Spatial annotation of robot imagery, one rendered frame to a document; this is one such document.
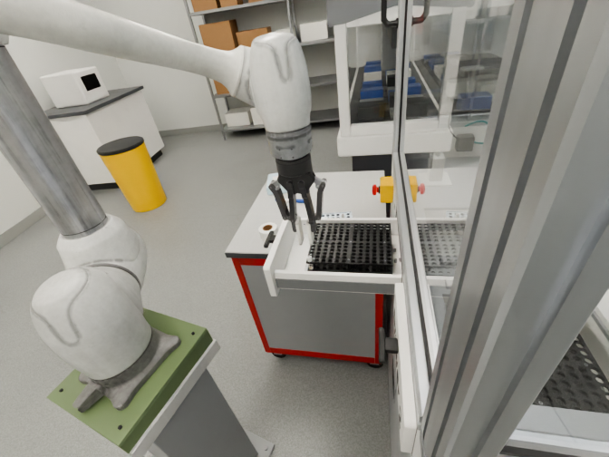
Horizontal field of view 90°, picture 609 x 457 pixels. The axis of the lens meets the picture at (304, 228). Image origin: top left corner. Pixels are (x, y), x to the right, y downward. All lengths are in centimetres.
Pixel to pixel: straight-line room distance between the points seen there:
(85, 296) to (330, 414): 114
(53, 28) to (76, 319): 48
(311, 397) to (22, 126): 139
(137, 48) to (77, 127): 346
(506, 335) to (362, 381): 143
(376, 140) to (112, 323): 128
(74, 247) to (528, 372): 83
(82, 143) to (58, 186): 332
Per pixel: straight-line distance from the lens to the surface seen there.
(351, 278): 78
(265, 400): 163
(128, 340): 79
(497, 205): 19
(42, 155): 81
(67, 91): 432
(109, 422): 86
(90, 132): 401
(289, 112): 57
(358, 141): 157
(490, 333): 20
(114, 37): 61
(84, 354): 78
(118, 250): 87
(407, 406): 57
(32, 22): 60
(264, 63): 57
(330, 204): 129
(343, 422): 155
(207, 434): 114
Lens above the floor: 144
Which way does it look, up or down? 36 degrees down
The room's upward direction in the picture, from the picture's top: 9 degrees counter-clockwise
